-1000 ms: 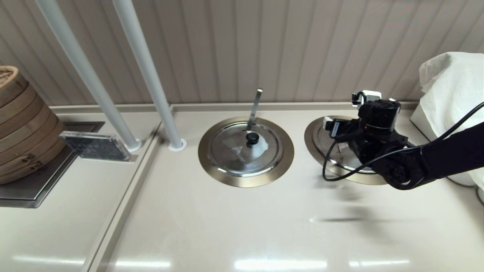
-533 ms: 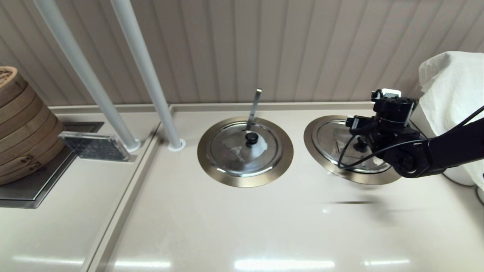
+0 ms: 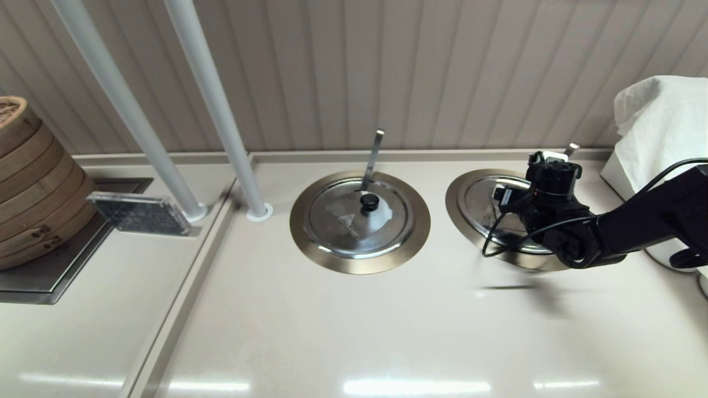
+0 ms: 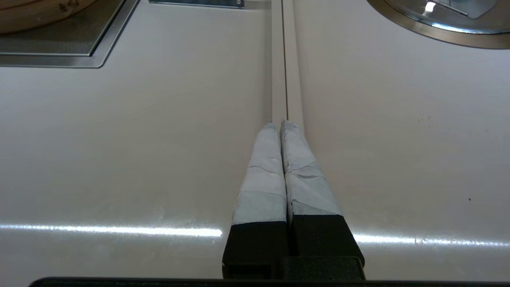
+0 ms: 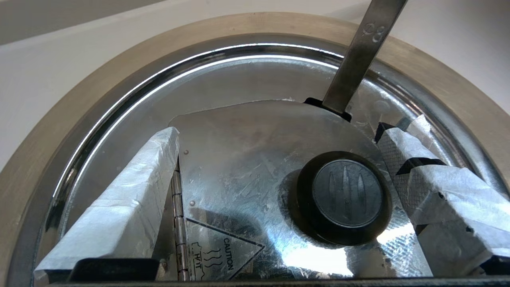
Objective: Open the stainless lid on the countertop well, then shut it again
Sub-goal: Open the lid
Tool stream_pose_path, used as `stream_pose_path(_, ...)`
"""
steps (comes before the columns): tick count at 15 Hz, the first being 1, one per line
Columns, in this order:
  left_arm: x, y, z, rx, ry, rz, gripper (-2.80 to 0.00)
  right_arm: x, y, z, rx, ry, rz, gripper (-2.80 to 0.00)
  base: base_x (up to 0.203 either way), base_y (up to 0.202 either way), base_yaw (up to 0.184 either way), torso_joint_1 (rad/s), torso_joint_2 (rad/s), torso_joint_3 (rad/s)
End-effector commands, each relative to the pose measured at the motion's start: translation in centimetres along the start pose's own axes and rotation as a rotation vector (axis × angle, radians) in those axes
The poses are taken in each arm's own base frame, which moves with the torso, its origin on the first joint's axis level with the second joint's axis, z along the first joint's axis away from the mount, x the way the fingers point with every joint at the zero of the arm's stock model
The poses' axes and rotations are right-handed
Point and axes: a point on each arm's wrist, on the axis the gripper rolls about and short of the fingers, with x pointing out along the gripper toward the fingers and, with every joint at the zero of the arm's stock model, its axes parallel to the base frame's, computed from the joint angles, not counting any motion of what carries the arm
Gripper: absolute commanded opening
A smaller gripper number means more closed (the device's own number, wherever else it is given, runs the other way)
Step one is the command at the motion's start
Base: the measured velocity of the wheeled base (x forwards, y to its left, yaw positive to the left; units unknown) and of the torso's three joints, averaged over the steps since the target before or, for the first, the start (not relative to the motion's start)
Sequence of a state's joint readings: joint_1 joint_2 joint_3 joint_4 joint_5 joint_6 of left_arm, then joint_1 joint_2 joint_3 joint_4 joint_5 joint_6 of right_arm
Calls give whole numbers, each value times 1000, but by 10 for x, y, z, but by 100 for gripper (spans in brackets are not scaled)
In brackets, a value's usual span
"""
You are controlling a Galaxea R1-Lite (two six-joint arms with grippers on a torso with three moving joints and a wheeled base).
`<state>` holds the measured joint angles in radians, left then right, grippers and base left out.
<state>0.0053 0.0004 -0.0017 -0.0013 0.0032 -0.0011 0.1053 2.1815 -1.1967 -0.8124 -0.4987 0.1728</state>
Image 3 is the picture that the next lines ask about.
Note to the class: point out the bamboo steamer stack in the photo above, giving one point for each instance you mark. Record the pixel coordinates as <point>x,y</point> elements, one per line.
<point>33,193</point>

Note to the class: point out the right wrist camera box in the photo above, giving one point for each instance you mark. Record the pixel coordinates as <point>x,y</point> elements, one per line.
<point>509,196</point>

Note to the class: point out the white metal pole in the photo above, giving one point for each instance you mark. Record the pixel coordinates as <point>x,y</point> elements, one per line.
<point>121,94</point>
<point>212,94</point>

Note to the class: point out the clear acrylic sign holder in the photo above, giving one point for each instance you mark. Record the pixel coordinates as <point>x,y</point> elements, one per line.
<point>138,214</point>

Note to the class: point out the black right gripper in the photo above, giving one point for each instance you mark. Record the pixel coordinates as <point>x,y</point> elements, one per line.
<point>553,185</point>

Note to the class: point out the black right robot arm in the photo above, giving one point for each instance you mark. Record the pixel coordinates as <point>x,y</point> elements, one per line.
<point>647,218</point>

